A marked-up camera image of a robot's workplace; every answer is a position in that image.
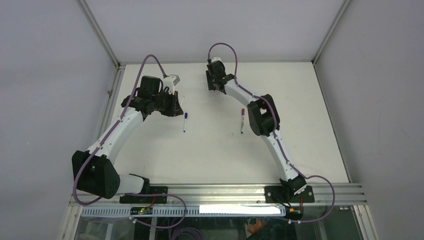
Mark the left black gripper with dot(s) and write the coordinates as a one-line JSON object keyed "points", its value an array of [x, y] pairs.
{"points": [[175, 109]]}

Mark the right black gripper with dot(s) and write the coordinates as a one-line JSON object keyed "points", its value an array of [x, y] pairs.
{"points": [[211, 86]]}

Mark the white pen blue end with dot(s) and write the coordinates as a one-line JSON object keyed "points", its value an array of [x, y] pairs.
{"points": [[185, 125]]}

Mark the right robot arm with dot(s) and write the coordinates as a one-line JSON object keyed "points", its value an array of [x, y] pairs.
{"points": [[264, 121]]}

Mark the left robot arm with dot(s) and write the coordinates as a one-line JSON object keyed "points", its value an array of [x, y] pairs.
{"points": [[93, 169]]}

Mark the orange object below table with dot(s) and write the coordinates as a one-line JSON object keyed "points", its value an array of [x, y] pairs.
{"points": [[254, 224]]}

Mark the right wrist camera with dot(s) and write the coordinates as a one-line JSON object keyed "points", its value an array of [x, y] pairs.
{"points": [[213, 59]]}

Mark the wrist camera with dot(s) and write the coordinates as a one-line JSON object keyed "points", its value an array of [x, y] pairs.
{"points": [[213, 59], [169, 83]]}

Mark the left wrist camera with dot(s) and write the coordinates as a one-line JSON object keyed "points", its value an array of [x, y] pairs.
{"points": [[169, 83]]}

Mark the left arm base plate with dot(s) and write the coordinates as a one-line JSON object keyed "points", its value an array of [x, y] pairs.
{"points": [[157, 191]]}

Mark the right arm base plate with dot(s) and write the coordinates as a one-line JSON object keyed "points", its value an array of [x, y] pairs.
{"points": [[275, 195]]}

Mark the white slotted cable duct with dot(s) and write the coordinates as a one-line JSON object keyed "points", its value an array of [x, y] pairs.
{"points": [[179, 211]]}

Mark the aluminium frame rail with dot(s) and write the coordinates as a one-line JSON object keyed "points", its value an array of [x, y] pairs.
{"points": [[316, 194]]}

